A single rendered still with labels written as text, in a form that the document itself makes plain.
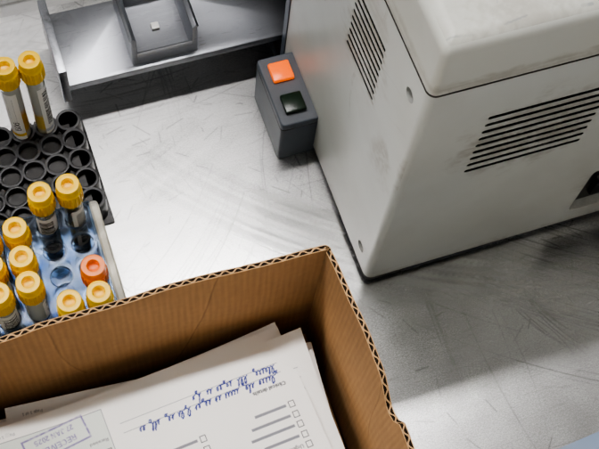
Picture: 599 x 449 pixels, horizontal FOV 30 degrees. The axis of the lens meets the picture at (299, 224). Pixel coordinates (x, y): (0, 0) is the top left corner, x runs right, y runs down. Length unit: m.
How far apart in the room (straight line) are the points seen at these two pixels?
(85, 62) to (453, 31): 0.37
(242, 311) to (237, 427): 0.07
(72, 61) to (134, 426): 0.29
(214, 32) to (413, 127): 0.28
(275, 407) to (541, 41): 0.29
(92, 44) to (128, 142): 0.08
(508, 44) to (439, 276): 0.29
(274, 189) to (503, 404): 0.23
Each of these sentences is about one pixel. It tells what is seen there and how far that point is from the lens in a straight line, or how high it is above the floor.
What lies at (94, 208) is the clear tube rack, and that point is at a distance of 0.76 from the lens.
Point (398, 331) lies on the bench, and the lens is 0.81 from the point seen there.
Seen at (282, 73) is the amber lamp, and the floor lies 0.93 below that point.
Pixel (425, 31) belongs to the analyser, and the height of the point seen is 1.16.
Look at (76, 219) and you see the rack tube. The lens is 0.75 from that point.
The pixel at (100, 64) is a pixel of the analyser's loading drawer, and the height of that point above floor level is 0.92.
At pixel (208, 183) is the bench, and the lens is 0.84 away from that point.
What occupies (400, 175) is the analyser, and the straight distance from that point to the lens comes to 0.67.
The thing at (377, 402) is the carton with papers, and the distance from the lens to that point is 0.66.
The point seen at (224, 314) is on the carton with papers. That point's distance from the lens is 0.70.
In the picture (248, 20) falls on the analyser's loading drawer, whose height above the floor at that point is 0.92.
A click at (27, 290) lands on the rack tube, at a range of 0.69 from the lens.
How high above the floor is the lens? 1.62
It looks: 64 degrees down
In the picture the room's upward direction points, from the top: 11 degrees clockwise
